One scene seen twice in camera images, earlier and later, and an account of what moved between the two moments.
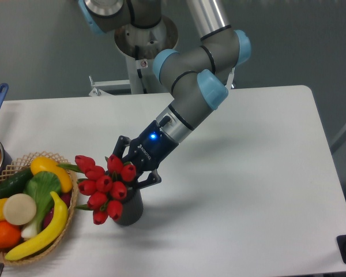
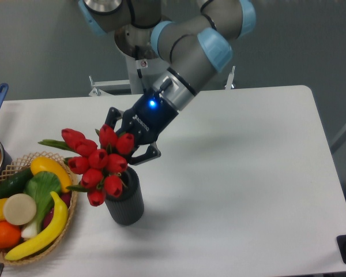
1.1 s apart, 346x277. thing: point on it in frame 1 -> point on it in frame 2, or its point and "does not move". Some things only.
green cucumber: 12,182 does not move
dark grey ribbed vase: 132,207 does not move
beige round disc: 19,209 does not move
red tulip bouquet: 104,189 -> 101,165
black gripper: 147,152 -> 146,120
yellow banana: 57,225 does not move
